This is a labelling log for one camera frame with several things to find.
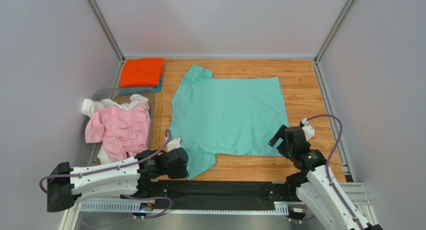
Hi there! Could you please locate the folded teal t-shirt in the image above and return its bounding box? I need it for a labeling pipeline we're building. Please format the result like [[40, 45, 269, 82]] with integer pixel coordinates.
[[118, 63, 166, 96]]

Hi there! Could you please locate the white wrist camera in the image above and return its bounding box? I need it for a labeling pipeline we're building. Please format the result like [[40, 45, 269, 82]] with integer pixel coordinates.
[[299, 118, 315, 141], [166, 137, 182, 152]]

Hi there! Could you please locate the black base mat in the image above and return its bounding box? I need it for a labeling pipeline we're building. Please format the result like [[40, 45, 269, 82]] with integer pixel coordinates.
[[146, 179, 300, 211]]

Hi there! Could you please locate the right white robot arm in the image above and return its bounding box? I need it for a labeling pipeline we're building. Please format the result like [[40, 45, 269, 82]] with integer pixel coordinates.
[[268, 124, 382, 230]]

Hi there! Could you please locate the white t-shirt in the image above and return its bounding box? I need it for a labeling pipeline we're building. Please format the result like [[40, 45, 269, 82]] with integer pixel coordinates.
[[81, 94, 150, 165]]

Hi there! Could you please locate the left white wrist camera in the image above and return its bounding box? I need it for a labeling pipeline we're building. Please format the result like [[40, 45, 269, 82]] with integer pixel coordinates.
[[166, 137, 182, 152]]

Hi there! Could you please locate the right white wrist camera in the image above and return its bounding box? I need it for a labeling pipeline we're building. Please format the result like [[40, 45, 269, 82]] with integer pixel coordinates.
[[299, 118, 315, 141]]

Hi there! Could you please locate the folded orange t-shirt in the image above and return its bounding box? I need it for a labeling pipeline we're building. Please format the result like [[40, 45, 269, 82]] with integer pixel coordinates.
[[118, 57, 165, 88]]

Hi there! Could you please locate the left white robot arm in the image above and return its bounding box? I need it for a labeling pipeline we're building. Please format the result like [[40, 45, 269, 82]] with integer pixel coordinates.
[[42, 147, 189, 213]]

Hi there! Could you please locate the mint green t-shirt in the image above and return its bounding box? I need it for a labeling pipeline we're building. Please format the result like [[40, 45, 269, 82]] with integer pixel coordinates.
[[169, 64, 289, 179]]

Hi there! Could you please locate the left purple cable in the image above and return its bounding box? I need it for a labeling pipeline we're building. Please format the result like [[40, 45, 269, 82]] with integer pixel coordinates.
[[39, 128, 174, 221]]

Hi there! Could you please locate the pink t-shirt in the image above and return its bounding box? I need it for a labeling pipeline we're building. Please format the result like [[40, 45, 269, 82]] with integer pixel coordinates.
[[85, 103, 151, 162]]

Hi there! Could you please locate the aluminium frame rail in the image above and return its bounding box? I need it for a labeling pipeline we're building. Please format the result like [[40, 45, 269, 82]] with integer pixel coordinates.
[[60, 178, 380, 230]]

